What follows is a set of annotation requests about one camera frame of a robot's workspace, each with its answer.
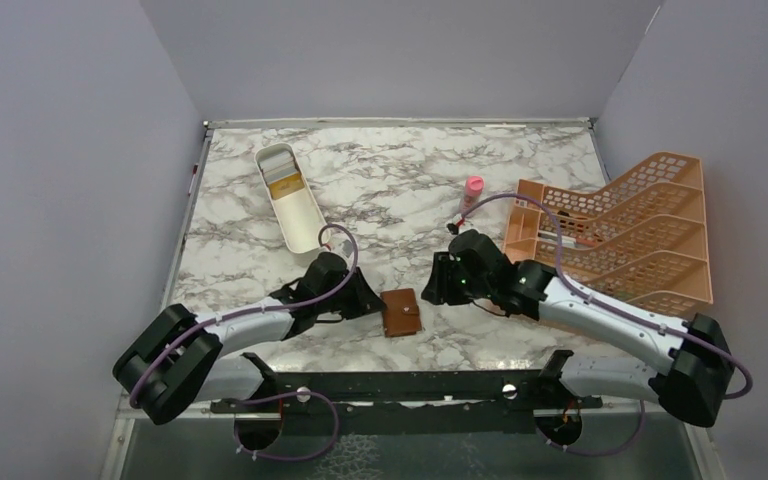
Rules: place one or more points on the brown leather card holder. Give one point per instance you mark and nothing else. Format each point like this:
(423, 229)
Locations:
(402, 314)

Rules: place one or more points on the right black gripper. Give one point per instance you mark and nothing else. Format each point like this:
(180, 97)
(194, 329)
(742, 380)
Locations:
(439, 288)

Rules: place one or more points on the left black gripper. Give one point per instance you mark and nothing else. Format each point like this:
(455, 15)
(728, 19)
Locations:
(367, 300)

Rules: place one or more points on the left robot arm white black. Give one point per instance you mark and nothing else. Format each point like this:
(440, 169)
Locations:
(182, 358)

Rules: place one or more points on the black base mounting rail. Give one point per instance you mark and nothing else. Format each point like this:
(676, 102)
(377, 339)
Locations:
(400, 403)

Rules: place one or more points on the orange plastic file organizer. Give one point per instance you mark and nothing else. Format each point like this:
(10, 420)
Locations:
(641, 239)

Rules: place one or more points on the pink small bottle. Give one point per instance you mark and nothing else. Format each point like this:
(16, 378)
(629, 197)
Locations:
(472, 192)

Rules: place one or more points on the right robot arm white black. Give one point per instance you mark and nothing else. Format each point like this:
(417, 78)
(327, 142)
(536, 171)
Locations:
(685, 366)

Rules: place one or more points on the aluminium table frame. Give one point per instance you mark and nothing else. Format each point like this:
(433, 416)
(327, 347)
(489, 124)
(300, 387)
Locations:
(391, 199)

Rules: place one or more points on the white oblong plastic tray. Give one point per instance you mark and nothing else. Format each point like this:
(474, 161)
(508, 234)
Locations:
(299, 216)

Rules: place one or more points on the stack of credit cards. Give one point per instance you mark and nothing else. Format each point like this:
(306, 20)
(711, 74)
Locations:
(281, 174)

